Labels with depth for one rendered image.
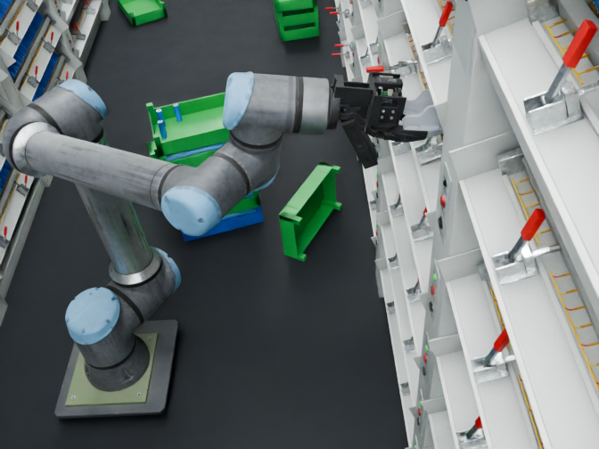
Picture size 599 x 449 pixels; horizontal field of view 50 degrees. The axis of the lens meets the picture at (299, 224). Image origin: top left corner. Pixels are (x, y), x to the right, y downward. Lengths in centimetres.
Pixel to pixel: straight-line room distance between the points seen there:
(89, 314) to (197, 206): 86
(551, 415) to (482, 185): 30
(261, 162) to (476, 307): 43
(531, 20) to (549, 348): 32
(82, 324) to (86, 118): 57
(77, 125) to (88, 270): 98
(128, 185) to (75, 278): 129
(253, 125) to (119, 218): 74
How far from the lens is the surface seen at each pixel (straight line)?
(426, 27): 112
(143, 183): 112
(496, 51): 68
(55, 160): 133
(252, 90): 102
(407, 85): 134
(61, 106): 151
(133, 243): 176
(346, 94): 103
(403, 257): 152
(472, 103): 76
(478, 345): 90
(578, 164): 55
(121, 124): 304
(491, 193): 80
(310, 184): 222
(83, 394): 202
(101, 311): 181
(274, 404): 193
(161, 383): 197
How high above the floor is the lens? 168
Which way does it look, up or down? 45 degrees down
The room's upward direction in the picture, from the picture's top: 6 degrees counter-clockwise
